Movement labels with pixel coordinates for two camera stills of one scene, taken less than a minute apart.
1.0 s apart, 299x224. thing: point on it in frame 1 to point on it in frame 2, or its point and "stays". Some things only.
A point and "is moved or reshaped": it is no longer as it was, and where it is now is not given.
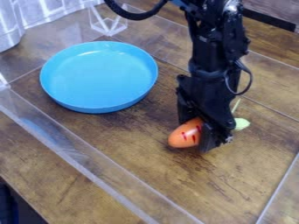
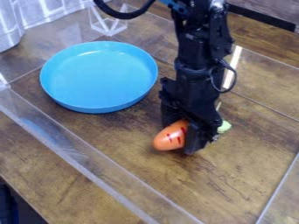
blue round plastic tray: x=97 y=76 stays
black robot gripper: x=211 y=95 to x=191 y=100
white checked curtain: x=21 y=14 stays
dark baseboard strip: x=268 y=18 stays
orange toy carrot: x=187 y=134 is moved or reshaped
